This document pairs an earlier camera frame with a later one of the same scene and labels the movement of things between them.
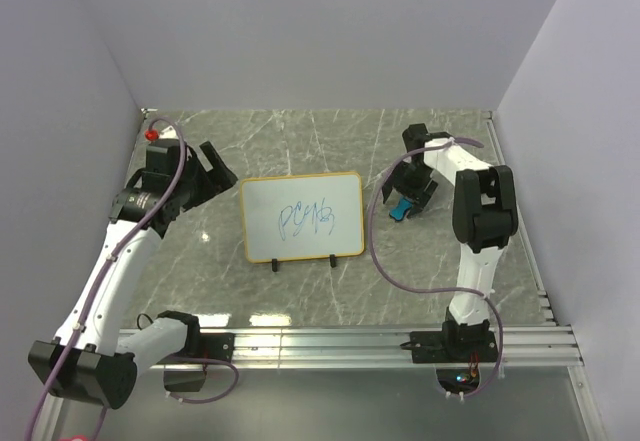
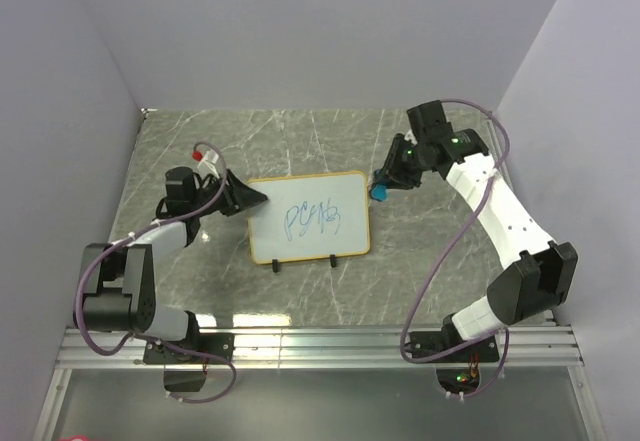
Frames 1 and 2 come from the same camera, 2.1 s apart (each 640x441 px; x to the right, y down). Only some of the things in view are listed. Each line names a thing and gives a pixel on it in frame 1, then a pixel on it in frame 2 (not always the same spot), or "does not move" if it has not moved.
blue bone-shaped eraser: (403, 206) → (379, 192)
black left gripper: (220, 176) → (239, 196)
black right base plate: (453, 346) does not move
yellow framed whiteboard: (302, 216) does not move
